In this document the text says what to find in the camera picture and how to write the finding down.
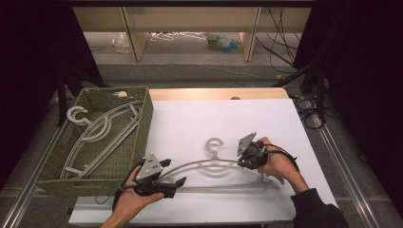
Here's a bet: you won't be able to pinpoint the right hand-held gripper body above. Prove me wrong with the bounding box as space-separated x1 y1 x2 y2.
237 131 270 171

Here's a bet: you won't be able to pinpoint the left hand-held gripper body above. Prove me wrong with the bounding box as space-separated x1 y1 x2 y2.
125 154 179 199

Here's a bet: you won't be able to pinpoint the grey plastic clothes hanger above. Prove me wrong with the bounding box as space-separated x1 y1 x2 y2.
61 103 144 181
157 137 286 195
61 100 144 181

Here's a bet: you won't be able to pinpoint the green woven basket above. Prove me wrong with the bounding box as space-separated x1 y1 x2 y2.
34 85 155 200

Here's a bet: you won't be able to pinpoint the person's right hand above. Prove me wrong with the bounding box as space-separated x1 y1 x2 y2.
256 136 310 195

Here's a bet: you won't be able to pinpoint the person's left hand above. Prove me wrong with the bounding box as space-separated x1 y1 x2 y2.
111 165 165 223

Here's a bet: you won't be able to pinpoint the white table cover sheet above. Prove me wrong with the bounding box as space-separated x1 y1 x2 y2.
67 98 338 225

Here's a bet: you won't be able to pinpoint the black metal stand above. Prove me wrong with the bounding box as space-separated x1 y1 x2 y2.
272 58 328 123
56 63 110 127

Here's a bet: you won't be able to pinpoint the colourful toys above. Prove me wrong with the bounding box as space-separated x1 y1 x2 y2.
206 32 244 54

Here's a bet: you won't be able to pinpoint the black curtain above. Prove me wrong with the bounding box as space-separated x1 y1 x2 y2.
293 0 403 218
0 0 107 191

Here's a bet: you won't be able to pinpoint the clear plastic bag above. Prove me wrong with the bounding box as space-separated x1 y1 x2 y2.
111 31 132 54

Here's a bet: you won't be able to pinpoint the pile of white hangers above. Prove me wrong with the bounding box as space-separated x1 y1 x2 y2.
149 30 208 43

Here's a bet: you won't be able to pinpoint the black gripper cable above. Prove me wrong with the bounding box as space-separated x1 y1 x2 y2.
94 159 144 212
261 142 299 164

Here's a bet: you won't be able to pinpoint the black floor cables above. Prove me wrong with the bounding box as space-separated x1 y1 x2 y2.
293 94 329 130

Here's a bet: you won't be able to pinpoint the thin grey floor cable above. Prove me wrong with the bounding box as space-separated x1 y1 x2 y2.
199 63 281 81

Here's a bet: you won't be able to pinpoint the aluminium rail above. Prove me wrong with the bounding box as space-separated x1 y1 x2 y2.
312 113 383 228
0 126 66 228

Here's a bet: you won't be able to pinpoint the black hanging cables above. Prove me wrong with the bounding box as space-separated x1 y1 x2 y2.
255 5 302 67

